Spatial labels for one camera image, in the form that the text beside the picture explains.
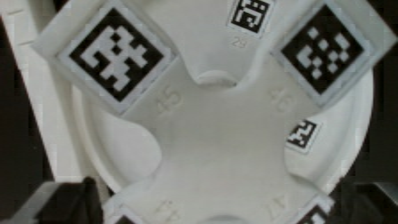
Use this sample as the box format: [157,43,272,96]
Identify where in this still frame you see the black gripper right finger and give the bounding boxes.
[328,182,398,224]

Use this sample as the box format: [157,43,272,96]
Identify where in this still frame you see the white round table top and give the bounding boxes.
[0,0,374,194]

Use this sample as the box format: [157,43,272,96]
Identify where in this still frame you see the white cylindrical table leg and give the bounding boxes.
[196,70,239,89]

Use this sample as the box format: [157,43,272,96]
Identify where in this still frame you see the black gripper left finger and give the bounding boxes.
[0,177,104,224]

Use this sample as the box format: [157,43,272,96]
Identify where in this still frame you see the white cross-shaped table base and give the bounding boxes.
[34,0,397,224]

